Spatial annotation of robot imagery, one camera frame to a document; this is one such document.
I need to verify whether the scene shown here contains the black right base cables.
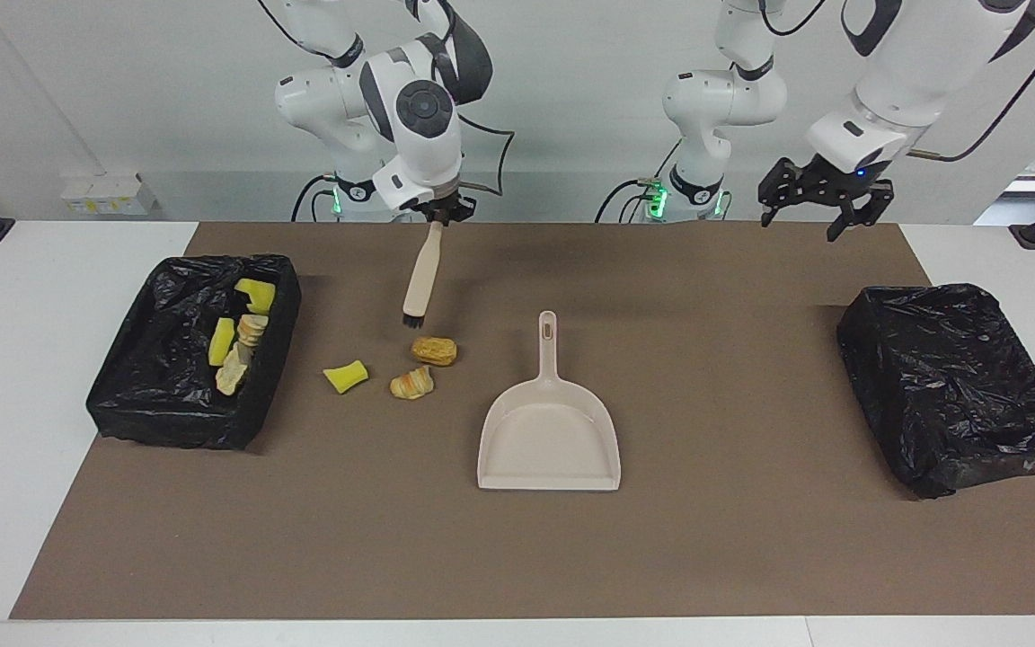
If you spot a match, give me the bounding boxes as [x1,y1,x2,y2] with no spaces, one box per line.
[290,173,343,223]

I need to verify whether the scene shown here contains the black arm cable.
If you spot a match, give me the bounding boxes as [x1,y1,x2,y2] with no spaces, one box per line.
[756,0,1035,164]
[257,0,517,197]

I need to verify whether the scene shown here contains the black left base cables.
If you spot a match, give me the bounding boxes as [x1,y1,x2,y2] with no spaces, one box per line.
[596,178,662,223]

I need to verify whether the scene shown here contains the round golden bread bun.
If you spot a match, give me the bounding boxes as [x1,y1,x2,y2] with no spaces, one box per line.
[411,336,458,368]

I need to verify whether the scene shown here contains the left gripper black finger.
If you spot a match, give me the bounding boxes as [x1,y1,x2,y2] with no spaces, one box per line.
[827,180,896,244]
[757,158,799,226]

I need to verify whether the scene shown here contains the pale bread chunk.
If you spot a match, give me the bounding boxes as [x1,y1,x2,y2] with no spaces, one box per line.
[215,346,251,396]

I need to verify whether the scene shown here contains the black bag-lined bin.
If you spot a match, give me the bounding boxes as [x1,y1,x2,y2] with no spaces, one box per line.
[836,284,1035,500]
[86,254,303,450]

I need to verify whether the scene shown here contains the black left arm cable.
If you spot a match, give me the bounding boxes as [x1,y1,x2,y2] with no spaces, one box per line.
[756,0,1035,164]

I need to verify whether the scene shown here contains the white wall socket box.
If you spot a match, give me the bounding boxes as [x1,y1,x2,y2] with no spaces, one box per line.
[61,173,157,217]

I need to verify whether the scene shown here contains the brown table mat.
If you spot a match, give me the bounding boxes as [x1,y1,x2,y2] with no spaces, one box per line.
[10,222,1035,621]

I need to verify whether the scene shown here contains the beige brush with black bristles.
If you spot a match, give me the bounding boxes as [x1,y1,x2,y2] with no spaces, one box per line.
[402,220,445,329]

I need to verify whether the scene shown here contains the notched yellow sponge piece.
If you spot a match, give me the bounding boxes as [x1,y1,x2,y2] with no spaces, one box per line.
[234,278,277,315]

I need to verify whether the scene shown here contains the black base cables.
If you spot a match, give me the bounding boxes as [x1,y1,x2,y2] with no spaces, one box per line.
[290,173,343,223]
[596,178,662,223]

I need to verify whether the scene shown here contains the beige plastic dustpan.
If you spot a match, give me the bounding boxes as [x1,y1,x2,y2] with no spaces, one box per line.
[477,311,622,492]

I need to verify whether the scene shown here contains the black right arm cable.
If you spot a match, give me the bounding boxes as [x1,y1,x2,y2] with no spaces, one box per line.
[257,0,517,197]

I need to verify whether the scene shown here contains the yellow sponge wedge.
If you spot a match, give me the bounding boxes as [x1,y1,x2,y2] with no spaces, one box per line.
[323,359,369,394]

